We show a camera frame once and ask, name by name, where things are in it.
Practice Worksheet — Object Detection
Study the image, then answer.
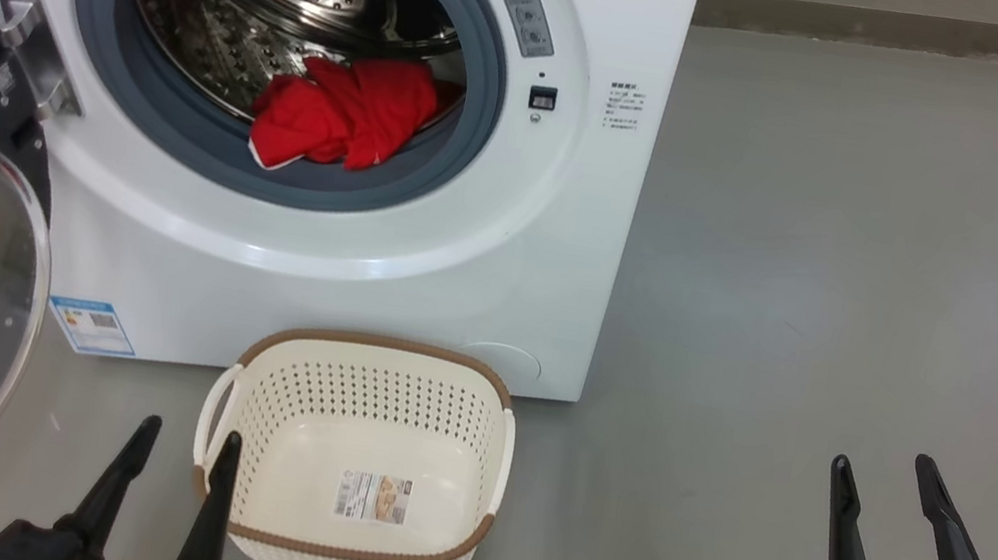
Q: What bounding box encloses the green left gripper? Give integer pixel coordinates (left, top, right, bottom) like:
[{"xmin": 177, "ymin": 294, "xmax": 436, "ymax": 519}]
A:
[{"xmin": 0, "ymin": 389, "xmax": 246, "ymax": 560}]

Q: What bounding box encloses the red cloth garment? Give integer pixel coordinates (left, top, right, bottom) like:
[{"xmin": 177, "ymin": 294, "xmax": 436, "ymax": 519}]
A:
[{"xmin": 242, "ymin": 36, "xmax": 469, "ymax": 201}]

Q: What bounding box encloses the printed information label sticker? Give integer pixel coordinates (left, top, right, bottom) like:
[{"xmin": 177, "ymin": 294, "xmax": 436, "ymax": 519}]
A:
[{"xmin": 333, "ymin": 467, "xmax": 416, "ymax": 529}]

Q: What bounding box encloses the white front-load washing machine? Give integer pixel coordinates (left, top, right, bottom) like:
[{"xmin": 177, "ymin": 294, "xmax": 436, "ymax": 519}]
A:
[{"xmin": 0, "ymin": 0, "xmax": 704, "ymax": 445}]

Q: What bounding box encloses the silver metal door hinge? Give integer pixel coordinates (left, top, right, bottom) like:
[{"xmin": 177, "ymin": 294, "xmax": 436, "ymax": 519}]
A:
[{"xmin": 0, "ymin": 0, "xmax": 101, "ymax": 125}]

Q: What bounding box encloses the blue energy label sticker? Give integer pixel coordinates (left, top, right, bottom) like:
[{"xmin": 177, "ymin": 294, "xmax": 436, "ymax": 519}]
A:
[{"xmin": 42, "ymin": 293, "xmax": 143, "ymax": 362}]

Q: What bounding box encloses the round white filter cover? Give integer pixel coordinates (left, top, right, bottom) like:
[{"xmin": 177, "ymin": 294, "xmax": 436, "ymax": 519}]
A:
[{"xmin": 451, "ymin": 336, "xmax": 546, "ymax": 399}]

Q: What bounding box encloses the grey warning label strip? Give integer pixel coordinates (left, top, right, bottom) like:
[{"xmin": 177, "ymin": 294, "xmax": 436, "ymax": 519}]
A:
[{"xmin": 477, "ymin": 0, "xmax": 564, "ymax": 63}]

